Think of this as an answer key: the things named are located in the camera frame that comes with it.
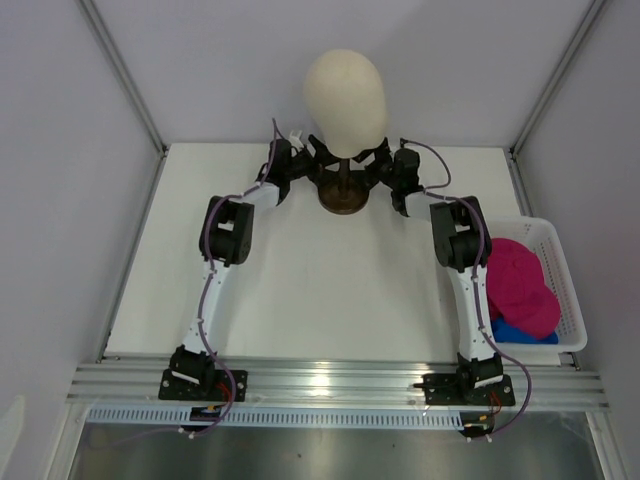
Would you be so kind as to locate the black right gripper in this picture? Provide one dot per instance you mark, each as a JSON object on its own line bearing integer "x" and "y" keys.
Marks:
{"x": 381, "y": 152}

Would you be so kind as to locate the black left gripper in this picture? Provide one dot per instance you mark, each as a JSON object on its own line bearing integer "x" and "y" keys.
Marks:
{"x": 323, "y": 156}

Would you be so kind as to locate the brown wooden round stand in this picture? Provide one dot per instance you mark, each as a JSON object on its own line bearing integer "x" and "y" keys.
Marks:
{"x": 339, "y": 192}

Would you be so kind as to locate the cream mannequin head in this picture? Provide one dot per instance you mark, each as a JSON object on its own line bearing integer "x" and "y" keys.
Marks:
{"x": 344, "y": 95}

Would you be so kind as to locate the magenta baseball cap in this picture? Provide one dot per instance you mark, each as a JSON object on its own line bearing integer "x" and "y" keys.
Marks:
{"x": 517, "y": 292}

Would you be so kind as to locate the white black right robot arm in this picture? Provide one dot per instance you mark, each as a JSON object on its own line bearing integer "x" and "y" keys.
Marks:
{"x": 462, "y": 247}

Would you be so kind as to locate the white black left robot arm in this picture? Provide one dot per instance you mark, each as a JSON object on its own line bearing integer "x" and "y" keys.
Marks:
{"x": 225, "y": 242}

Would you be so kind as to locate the white plastic perforated basket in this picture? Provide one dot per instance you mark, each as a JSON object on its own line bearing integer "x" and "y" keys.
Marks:
{"x": 541, "y": 237}

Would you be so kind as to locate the blue cap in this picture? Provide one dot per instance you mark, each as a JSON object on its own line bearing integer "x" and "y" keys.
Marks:
{"x": 505, "y": 333}

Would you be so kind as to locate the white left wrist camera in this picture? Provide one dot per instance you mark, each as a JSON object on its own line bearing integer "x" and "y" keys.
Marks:
{"x": 296, "y": 137}

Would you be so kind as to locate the right aluminium frame post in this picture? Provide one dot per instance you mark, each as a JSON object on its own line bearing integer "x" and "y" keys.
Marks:
{"x": 577, "y": 43}

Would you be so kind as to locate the aluminium frame post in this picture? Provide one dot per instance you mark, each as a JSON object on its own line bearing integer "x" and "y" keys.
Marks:
{"x": 114, "y": 58}
{"x": 577, "y": 43}

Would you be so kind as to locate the aluminium mounting rail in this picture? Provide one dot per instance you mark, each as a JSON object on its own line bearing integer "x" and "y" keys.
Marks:
{"x": 337, "y": 384}

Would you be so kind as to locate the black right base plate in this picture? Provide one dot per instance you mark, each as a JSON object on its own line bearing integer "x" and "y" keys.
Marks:
{"x": 448, "y": 389}

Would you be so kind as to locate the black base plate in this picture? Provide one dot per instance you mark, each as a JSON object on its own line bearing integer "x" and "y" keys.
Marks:
{"x": 448, "y": 389}
{"x": 179, "y": 389}

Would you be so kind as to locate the white slotted cable duct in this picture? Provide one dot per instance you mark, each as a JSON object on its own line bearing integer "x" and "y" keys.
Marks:
{"x": 239, "y": 416}

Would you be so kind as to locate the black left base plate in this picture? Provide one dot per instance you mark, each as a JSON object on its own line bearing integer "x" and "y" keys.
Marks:
{"x": 179, "y": 389}

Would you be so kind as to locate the left aluminium frame post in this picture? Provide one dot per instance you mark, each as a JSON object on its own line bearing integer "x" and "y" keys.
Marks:
{"x": 114, "y": 58}

